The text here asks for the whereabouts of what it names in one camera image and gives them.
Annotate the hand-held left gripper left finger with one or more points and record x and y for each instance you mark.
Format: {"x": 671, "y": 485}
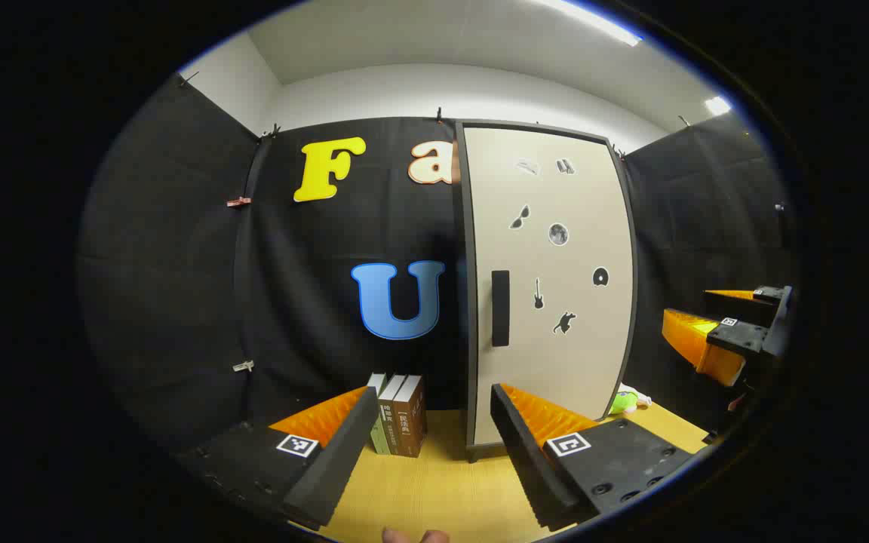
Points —
{"x": 329, "y": 467}

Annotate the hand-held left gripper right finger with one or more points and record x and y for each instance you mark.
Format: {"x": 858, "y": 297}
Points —
{"x": 529, "y": 467}

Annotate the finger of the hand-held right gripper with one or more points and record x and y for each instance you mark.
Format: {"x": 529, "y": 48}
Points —
{"x": 740, "y": 337}
{"x": 736, "y": 305}

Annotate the beige cabinet door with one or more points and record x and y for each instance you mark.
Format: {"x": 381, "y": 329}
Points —
{"x": 555, "y": 377}

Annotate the grey cabinet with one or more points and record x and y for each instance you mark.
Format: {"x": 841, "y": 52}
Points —
{"x": 469, "y": 302}

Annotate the brown book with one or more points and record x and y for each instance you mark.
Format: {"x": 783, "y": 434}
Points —
{"x": 410, "y": 422}
{"x": 391, "y": 422}

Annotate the green and white plush toy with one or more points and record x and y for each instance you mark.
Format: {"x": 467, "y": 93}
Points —
{"x": 621, "y": 402}

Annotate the white cloth clip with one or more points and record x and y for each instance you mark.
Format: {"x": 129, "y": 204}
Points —
{"x": 244, "y": 366}

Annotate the small ceiling light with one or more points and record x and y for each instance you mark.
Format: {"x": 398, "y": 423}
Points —
{"x": 717, "y": 105}

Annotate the black backdrop cloth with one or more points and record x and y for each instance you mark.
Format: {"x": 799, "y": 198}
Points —
{"x": 178, "y": 264}

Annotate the red cloth clip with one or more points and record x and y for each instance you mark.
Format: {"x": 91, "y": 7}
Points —
{"x": 238, "y": 201}

